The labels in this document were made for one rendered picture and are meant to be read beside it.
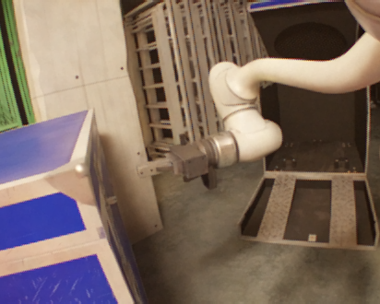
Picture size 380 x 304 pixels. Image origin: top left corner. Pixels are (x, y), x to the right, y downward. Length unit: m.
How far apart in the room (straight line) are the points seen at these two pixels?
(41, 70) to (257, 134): 1.33
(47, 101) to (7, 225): 1.31
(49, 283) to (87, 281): 0.06
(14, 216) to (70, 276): 0.13
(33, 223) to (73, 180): 0.09
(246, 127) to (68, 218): 0.48
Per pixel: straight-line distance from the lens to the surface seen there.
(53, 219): 0.41
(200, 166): 0.61
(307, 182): 2.48
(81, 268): 0.45
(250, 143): 0.68
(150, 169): 0.63
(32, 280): 0.48
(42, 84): 1.68
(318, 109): 3.27
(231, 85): 0.69
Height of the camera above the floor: 1.17
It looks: 17 degrees down
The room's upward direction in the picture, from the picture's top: 9 degrees counter-clockwise
